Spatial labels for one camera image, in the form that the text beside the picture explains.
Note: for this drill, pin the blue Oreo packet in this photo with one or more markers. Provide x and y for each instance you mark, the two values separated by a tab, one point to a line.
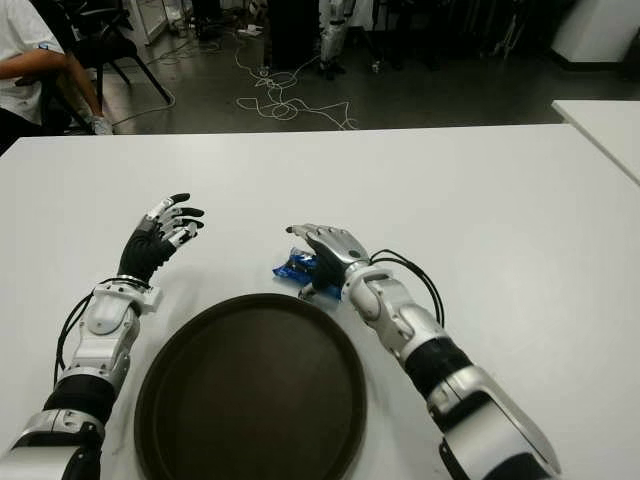
292	267

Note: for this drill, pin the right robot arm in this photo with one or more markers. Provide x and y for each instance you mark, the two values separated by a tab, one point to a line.
425	340

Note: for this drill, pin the black office chair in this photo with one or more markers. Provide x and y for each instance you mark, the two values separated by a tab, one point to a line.
107	47

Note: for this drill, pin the person in white shirt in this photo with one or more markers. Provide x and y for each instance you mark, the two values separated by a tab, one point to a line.
20	60

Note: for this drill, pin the white display cabinet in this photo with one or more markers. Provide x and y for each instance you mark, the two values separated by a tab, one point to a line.
150	20

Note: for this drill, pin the white pedestal counter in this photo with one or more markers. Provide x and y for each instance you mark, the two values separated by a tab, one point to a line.
595	30

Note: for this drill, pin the white power strip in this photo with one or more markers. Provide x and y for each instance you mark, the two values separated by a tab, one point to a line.
247	31

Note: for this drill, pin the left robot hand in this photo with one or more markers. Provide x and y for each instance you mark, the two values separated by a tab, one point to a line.
145	250

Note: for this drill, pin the black tall cabinet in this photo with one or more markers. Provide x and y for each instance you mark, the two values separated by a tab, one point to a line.
295	35

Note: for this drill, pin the white side table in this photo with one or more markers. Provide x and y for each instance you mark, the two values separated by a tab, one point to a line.
610	130

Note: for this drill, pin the white humanoid robot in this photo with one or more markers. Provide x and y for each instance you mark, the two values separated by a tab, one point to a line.
332	40

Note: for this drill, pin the dark brown round tray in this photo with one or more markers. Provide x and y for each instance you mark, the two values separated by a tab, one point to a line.
250	390

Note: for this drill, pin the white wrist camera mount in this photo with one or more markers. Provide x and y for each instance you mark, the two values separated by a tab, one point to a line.
150	299

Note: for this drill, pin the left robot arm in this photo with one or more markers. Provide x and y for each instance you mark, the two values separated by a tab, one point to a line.
102	325

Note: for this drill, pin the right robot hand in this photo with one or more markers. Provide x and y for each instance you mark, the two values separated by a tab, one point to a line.
340	250

